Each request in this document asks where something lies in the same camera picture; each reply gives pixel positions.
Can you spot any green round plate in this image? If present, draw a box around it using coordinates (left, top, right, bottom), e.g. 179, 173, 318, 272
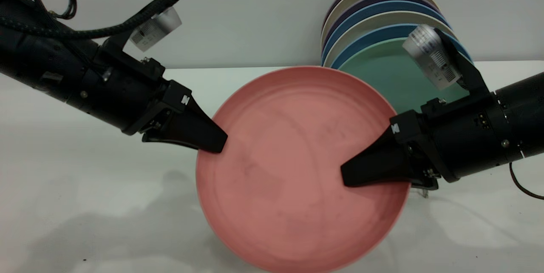
339, 37, 472, 114

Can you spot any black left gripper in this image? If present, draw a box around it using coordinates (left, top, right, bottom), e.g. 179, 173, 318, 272
66, 48, 228, 154

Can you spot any blue round plate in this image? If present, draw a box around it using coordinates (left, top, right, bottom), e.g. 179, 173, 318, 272
329, 24, 473, 69
321, 1, 449, 65

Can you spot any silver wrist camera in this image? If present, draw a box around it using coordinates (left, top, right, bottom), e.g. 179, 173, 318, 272
130, 6, 182, 52
402, 24, 462, 91

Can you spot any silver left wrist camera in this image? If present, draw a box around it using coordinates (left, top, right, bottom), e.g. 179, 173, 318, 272
130, 6, 182, 52

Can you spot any pink round plate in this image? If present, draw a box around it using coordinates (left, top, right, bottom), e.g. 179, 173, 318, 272
195, 65, 412, 273

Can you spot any black braided cable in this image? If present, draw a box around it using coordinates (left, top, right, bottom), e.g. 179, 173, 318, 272
0, 0, 180, 40

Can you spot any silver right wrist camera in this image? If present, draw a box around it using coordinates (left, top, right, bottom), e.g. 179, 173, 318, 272
402, 24, 462, 91

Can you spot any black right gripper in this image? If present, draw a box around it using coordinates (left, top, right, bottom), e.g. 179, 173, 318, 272
340, 91, 524, 191

